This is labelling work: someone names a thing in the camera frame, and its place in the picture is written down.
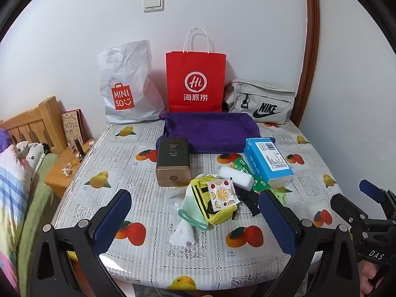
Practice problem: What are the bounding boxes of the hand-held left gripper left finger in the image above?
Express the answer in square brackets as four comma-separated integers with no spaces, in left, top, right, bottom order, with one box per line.
[31,189,133,297]

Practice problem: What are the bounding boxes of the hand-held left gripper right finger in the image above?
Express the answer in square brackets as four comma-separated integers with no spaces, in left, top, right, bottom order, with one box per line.
[258,191,360,297]

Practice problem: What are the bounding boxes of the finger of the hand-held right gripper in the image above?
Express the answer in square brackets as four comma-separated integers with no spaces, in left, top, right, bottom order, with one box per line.
[359,179,396,222]
[330,193,370,234]

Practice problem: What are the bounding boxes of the white foam block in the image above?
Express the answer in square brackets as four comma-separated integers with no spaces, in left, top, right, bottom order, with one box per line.
[218,165,255,189]

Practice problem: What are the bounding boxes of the green wipes packet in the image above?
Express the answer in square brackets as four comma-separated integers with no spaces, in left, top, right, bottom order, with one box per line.
[232,157,273,192]

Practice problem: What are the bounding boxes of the white sock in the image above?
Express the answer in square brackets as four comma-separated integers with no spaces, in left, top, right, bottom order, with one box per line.
[168,202,196,246]

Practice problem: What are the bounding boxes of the yellow zip pouch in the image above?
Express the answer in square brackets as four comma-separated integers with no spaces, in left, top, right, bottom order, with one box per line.
[187,175,240,225]

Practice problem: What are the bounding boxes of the mint green cloth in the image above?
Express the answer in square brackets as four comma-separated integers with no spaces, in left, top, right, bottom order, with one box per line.
[177,196,209,230]

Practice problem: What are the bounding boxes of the purple fabric tray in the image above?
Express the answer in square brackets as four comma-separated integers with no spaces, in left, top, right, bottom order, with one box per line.
[159,111,260,154]

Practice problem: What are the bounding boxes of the person's right hand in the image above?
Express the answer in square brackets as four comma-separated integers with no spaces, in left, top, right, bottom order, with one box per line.
[358,260,386,297]

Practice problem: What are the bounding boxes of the fruit print tablecloth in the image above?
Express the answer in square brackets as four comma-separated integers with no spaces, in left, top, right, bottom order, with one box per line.
[51,121,345,291]

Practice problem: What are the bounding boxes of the fruit print sachet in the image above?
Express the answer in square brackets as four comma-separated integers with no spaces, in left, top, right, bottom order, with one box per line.
[207,179,238,209]

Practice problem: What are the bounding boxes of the blue tissue pack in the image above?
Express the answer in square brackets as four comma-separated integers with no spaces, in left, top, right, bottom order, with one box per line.
[243,138,294,189]

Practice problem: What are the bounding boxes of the small white ornaments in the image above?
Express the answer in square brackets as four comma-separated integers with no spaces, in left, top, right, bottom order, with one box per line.
[61,158,81,177]

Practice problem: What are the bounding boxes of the wooden nightstand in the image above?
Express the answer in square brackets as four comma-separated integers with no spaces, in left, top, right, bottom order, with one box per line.
[44,138,98,197]

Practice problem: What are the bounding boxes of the green bed sheet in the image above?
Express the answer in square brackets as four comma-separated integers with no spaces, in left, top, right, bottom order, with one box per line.
[17,153,61,285]

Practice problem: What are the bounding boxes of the small black stand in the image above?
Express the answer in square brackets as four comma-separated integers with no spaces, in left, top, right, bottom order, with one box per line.
[74,139,86,159]

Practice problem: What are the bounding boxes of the dark green tin box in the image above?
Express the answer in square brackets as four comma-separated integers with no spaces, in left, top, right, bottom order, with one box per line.
[155,137,191,187]

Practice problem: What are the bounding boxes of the illustrated book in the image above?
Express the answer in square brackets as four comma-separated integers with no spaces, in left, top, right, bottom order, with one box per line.
[61,109,85,149]

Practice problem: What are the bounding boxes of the striped blanket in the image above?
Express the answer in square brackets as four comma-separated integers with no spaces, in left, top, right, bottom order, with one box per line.
[0,144,34,288]

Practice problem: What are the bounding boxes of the white polka dot pillow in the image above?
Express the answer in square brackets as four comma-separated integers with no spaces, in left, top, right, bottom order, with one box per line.
[15,141,45,174]

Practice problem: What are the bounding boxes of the wooden bed headboard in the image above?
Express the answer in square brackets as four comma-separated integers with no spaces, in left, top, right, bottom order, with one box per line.
[0,96,69,155]

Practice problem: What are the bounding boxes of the grey waist bag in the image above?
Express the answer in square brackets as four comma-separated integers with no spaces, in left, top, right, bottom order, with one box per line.
[223,79,296,123]

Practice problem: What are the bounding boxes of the purple pillow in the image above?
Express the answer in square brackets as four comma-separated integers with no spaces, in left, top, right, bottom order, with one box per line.
[0,128,13,149]

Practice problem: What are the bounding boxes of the white plastic shopping bag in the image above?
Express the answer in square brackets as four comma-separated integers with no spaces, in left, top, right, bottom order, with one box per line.
[96,40,166,125]

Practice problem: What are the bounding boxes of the red paper bag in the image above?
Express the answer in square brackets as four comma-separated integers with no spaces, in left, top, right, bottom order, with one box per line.
[165,28,227,113]

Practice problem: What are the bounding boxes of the black strap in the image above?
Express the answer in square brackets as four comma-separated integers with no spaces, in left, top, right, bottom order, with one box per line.
[233,186,262,217]

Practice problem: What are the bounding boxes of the wooden door frame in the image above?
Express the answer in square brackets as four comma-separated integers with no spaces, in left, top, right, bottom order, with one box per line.
[289,0,321,127]

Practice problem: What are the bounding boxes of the white light switch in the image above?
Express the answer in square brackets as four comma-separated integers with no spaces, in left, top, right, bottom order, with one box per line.
[143,0,165,13]

